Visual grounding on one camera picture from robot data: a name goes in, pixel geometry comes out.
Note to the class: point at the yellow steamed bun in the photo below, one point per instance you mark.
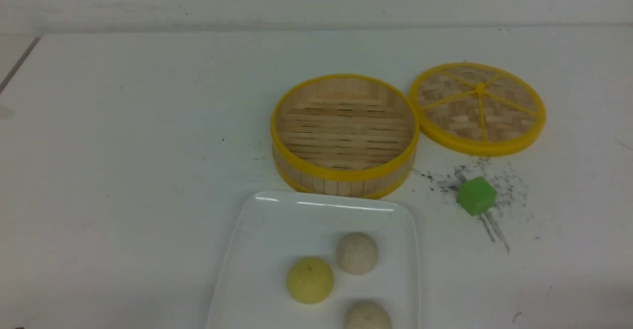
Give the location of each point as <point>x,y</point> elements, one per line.
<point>310,280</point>

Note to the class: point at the white steamed bun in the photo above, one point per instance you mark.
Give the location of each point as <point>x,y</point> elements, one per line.
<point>367,315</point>

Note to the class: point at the white rectangular plate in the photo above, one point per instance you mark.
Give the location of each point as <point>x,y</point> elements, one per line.
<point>277,228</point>

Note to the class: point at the beige steamed bun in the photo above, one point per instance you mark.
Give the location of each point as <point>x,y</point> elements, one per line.
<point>357,253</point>

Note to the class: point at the yellow rimmed bamboo steamer basket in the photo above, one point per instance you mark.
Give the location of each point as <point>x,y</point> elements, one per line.
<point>346,135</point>

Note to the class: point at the green cube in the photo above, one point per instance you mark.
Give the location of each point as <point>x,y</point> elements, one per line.
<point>476,196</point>

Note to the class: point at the yellow rimmed bamboo steamer lid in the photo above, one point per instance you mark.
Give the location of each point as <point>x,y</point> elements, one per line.
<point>477,109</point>

